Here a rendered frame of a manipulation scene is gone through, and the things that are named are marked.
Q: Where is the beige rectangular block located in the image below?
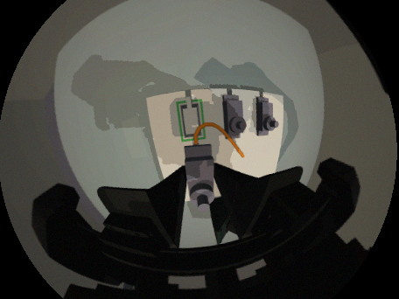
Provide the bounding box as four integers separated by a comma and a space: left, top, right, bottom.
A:
147, 87, 284, 178

